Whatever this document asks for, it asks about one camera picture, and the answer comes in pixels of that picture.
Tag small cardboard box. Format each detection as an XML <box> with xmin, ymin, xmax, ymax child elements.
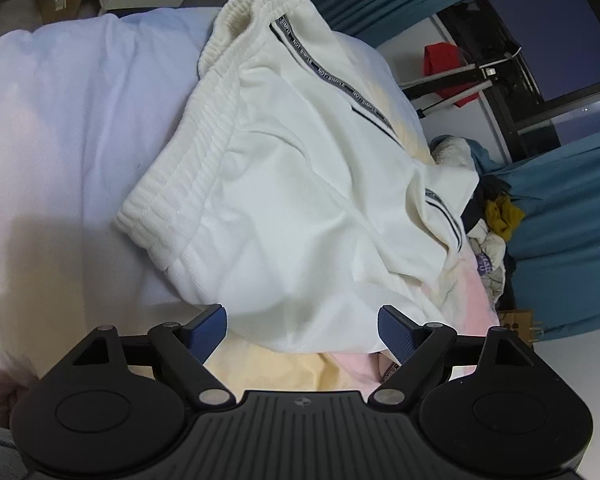
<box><xmin>496</xmin><ymin>307</ymin><xmax>547</xmax><ymax>347</ymax></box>

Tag red cloth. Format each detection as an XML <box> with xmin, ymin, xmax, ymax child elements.
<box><xmin>424</xmin><ymin>43</ymin><xmax>482</xmax><ymax>109</ymax></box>

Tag pile of mixed clothes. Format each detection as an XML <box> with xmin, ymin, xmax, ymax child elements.
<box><xmin>429</xmin><ymin>134</ymin><xmax>527</xmax><ymax>312</ymax></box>

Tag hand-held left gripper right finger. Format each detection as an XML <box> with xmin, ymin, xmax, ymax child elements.
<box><xmin>368</xmin><ymin>304</ymin><xmax>537</xmax><ymax>408</ymax></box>

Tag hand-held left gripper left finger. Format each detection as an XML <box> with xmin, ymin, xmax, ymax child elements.
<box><xmin>45</xmin><ymin>304</ymin><xmax>233</xmax><ymax>408</ymax></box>

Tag pastel rainbow blanket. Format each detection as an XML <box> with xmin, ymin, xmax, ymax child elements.
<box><xmin>0</xmin><ymin>6</ymin><xmax>503</xmax><ymax>431</ymax></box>

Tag mustard yellow cloth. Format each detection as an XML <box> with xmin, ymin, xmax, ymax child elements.
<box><xmin>484</xmin><ymin>197</ymin><xmax>526</xmax><ymax>242</ymax></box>

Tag white shorts with striped trim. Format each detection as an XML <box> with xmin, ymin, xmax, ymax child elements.
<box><xmin>114</xmin><ymin>0</ymin><xmax>481</xmax><ymax>355</ymax></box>

